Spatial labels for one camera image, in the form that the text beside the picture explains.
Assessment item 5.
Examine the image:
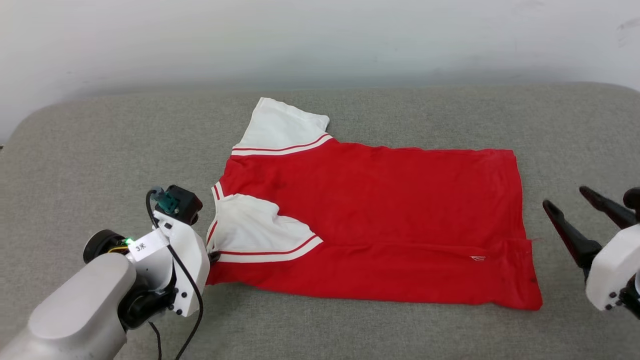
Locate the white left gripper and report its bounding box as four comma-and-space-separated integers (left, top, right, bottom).
127, 210, 222, 318

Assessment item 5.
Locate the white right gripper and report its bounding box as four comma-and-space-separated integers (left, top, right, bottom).
542, 186, 640, 321

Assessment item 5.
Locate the red and white jersey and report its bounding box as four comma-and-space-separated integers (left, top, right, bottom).
205, 97, 544, 311

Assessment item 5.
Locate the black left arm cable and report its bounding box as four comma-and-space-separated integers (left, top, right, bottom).
146, 189, 204, 360

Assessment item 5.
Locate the teal left camera connector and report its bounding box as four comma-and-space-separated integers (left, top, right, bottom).
151, 187, 180, 216

